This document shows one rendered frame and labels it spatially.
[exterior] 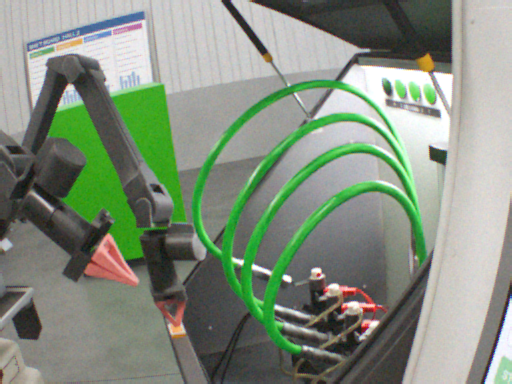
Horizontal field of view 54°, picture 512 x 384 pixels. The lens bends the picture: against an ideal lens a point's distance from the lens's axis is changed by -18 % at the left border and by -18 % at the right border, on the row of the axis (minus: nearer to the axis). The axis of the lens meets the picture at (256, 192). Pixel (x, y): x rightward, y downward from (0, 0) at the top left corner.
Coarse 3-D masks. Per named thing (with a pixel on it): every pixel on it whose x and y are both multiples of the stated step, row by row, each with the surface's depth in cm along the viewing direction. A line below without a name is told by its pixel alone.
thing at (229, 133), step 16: (320, 80) 90; (272, 96) 89; (368, 96) 93; (256, 112) 89; (384, 112) 94; (224, 144) 88; (400, 144) 96; (208, 160) 88; (192, 208) 90; (208, 240) 91
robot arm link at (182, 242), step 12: (144, 204) 109; (144, 216) 109; (168, 228) 109; (180, 228) 108; (192, 228) 107; (168, 240) 108; (180, 240) 107; (192, 240) 106; (168, 252) 108; (180, 252) 107; (192, 252) 106; (204, 252) 110
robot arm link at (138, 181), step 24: (72, 72) 115; (96, 72) 119; (96, 96) 116; (96, 120) 116; (120, 120) 116; (120, 144) 113; (120, 168) 113; (144, 168) 113; (144, 192) 109; (168, 216) 114
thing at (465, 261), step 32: (480, 0) 51; (480, 32) 51; (480, 64) 51; (480, 96) 52; (480, 128) 52; (448, 160) 59; (480, 160) 52; (448, 192) 59; (480, 192) 52; (448, 224) 59; (480, 224) 52; (448, 256) 58; (480, 256) 52; (448, 288) 57; (480, 288) 51; (448, 320) 56; (480, 320) 50; (416, 352) 63; (448, 352) 55
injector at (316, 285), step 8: (312, 280) 97; (320, 280) 96; (312, 288) 97; (320, 288) 97; (312, 296) 98; (320, 296) 97; (304, 304) 98; (312, 304) 98; (320, 304) 98; (312, 312) 98; (320, 312) 98
